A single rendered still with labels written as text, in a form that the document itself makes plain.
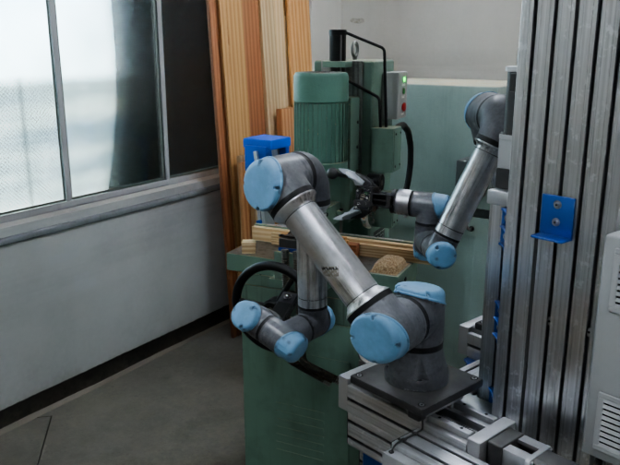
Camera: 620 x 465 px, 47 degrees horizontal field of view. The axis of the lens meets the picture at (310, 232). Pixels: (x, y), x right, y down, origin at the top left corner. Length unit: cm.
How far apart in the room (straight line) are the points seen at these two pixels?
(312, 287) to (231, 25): 224
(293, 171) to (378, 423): 64
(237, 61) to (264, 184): 228
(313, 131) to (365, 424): 94
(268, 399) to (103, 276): 126
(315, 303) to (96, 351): 192
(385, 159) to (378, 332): 106
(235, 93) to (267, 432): 188
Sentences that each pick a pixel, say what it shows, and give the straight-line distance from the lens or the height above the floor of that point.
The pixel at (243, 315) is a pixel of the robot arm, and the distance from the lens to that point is 176.
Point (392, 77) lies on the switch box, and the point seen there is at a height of 146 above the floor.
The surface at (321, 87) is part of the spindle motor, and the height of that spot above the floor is 145.
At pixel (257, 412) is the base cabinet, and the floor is 33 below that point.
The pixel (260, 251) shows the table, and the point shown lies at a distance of 241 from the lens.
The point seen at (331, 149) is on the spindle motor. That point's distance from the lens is 227.
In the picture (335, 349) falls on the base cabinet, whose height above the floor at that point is 63.
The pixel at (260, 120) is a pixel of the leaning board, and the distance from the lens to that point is 402.
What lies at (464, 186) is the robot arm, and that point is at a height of 122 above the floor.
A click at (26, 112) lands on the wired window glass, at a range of 322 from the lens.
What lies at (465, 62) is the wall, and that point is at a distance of 456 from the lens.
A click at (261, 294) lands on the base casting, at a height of 77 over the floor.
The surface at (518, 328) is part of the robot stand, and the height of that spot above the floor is 96.
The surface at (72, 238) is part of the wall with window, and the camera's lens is 332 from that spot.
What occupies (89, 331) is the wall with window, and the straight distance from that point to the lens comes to 350.
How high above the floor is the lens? 159
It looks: 15 degrees down
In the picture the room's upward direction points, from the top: straight up
